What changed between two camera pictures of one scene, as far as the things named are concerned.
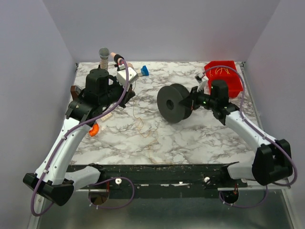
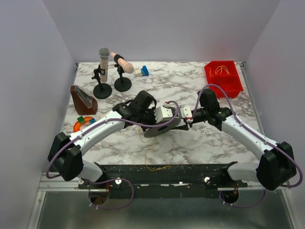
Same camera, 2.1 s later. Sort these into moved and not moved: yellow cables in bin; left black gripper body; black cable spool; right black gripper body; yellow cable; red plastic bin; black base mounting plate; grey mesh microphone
Moved: yellow cable; black cable spool; left black gripper body; right black gripper body
Not moved: black base mounting plate; red plastic bin; yellow cables in bin; grey mesh microphone
